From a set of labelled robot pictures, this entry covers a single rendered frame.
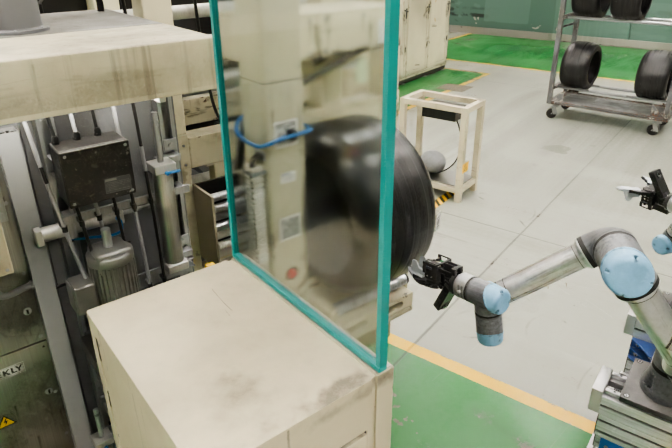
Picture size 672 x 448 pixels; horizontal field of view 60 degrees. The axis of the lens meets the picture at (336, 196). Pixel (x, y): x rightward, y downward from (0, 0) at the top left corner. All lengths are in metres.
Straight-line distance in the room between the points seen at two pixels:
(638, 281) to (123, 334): 1.21
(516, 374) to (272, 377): 2.17
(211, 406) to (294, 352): 0.19
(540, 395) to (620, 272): 1.54
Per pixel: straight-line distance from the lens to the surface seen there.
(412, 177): 1.76
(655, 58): 7.11
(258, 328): 1.23
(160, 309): 1.33
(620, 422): 2.17
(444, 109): 4.66
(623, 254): 1.61
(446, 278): 1.75
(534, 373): 3.19
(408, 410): 2.87
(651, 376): 2.07
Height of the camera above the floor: 2.00
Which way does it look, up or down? 24 degrees down
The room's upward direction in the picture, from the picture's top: straight up
